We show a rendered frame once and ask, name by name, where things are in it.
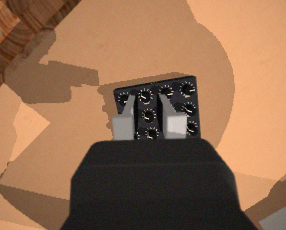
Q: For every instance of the black knob box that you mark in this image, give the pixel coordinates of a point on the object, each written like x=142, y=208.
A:
x=183, y=99

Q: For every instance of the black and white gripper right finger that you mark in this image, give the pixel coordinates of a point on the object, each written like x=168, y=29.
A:
x=172, y=123

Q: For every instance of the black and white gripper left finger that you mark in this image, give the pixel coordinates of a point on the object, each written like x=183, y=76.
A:
x=126, y=124

